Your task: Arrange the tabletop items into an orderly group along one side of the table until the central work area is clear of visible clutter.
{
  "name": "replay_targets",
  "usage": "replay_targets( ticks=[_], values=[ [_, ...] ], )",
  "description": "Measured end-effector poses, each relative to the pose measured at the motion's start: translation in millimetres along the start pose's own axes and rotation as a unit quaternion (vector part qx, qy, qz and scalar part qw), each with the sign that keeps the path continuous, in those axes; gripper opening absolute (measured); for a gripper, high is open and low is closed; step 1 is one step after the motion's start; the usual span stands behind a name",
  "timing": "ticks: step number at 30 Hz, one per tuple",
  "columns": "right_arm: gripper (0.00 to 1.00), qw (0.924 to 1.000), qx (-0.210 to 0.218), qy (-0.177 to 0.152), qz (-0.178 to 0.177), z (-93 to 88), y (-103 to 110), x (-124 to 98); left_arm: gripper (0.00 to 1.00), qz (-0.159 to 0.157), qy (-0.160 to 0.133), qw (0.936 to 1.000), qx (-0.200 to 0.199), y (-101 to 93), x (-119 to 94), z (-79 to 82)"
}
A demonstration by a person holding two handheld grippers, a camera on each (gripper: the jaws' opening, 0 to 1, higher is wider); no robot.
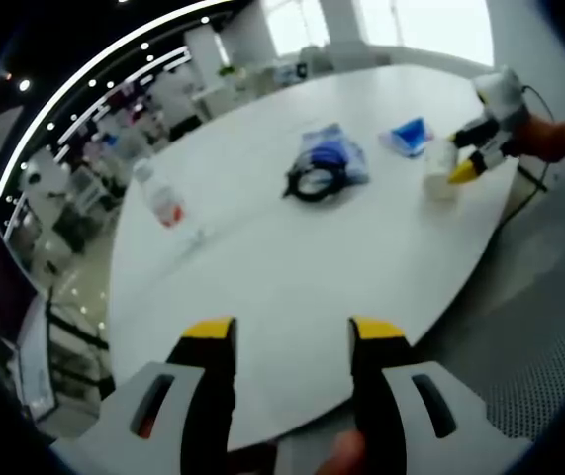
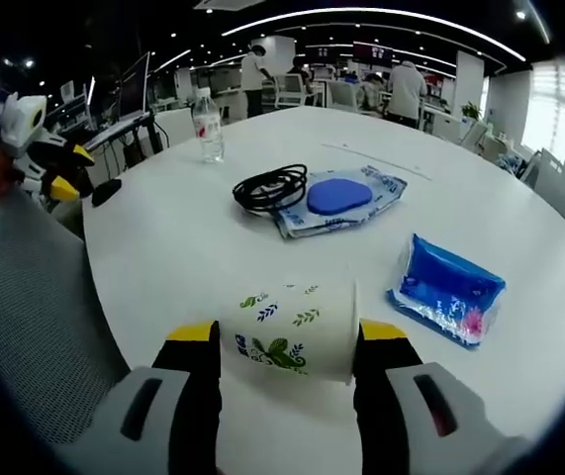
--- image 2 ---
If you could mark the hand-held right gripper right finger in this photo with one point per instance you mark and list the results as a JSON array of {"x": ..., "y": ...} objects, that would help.
[{"x": 381, "y": 406}]

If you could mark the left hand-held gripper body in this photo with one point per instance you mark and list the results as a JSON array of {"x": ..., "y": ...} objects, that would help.
[{"x": 22, "y": 123}]

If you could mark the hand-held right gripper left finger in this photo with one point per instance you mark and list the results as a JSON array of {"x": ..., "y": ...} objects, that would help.
[{"x": 188, "y": 396}]

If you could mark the white leaf-print paper cup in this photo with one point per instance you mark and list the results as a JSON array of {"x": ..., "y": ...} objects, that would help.
[{"x": 287, "y": 336}]

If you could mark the blue tissue packet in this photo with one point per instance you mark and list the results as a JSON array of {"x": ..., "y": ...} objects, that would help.
[{"x": 440, "y": 287}]

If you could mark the clear plastic water bottle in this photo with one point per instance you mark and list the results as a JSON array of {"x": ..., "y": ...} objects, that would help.
[{"x": 208, "y": 128}]

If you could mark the light blue wet wipes packet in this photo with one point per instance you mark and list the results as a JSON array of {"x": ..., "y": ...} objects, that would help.
[{"x": 336, "y": 198}]

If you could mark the black oval object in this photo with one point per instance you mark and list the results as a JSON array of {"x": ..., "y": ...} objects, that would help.
[{"x": 106, "y": 192}]

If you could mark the desk with black legs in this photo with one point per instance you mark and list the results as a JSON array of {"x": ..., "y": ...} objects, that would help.
[{"x": 114, "y": 131}]

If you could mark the computer monitor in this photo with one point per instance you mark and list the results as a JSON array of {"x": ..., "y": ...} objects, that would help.
[{"x": 133, "y": 89}]

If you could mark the white office chair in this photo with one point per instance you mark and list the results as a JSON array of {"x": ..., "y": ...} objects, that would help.
[
  {"x": 289, "y": 91},
  {"x": 344, "y": 96},
  {"x": 556, "y": 183},
  {"x": 175, "y": 126}
]

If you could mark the grey mesh office chair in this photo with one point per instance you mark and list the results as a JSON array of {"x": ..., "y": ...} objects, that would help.
[{"x": 29, "y": 297}]

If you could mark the white round table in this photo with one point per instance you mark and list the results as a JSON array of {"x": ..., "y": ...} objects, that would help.
[{"x": 163, "y": 257}]

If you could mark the potted green plant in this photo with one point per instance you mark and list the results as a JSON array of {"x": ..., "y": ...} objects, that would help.
[{"x": 471, "y": 111}]

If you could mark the dark wall screen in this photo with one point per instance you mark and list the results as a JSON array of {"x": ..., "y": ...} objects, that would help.
[{"x": 373, "y": 52}]

